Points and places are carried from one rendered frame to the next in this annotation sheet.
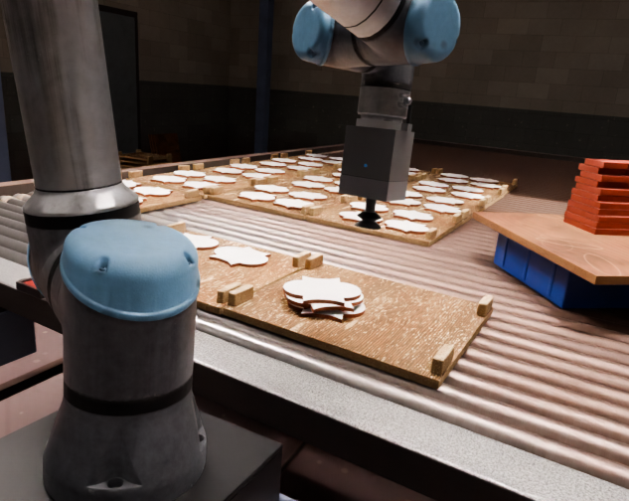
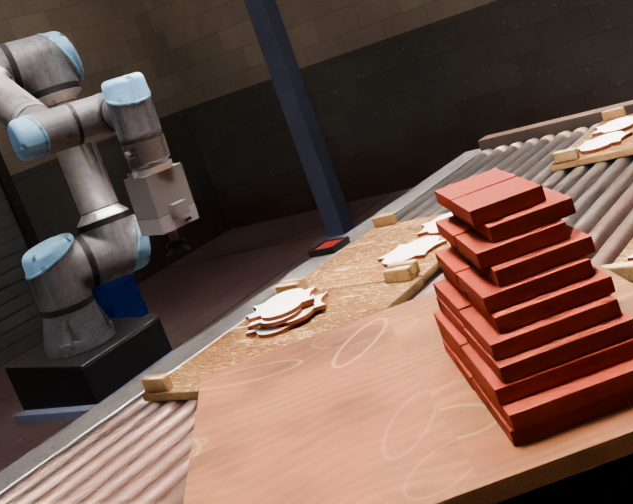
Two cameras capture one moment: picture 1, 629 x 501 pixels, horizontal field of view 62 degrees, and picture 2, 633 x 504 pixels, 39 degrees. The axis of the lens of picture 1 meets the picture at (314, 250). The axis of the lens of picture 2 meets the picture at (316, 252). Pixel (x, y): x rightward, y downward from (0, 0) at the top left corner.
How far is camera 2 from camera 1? 2.04 m
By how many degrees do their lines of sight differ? 96
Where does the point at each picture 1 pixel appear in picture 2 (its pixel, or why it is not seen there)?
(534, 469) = (47, 450)
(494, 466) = (58, 437)
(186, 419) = (53, 328)
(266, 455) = (72, 365)
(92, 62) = (64, 160)
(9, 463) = not seen: hidden behind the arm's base
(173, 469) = (47, 345)
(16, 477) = not seen: hidden behind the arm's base
